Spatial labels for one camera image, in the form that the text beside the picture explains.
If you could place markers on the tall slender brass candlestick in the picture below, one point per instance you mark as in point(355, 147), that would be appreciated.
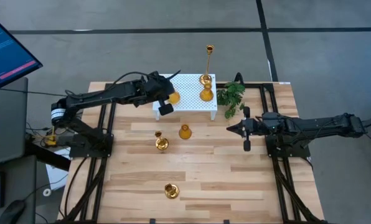
point(205, 79)

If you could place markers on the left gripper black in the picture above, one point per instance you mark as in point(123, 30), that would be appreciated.
point(154, 90)

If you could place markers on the grey computer case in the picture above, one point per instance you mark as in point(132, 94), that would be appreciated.
point(5, 124)

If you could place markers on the white paper sheet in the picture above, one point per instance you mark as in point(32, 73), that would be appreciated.
point(56, 174)

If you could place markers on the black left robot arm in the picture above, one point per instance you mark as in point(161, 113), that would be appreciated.
point(104, 95)

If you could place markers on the brass goblet-cup candlestick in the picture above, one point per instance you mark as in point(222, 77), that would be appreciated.
point(162, 143)

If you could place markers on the computer monitor blue screen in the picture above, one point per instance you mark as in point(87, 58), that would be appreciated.
point(5, 53)

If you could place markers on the amber ribbed glass candle holder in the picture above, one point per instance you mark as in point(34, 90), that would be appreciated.
point(185, 133)
point(206, 95)
point(175, 99)

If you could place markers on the dark side desk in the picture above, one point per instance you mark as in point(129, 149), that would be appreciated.
point(17, 186)

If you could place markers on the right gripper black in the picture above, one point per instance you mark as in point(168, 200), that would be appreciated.
point(255, 127)

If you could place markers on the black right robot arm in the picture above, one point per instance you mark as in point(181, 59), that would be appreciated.
point(316, 124)

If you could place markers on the yellow clamp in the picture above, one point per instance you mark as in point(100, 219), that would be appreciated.
point(51, 138)

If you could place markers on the white tape roll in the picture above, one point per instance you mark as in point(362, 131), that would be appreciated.
point(44, 192)

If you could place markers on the black computer mouse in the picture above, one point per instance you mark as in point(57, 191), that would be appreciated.
point(12, 211)

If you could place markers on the white perforated metal shelf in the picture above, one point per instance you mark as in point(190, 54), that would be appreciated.
point(188, 93)

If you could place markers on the brass candlestick trumpet base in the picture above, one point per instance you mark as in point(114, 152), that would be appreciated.
point(172, 192)

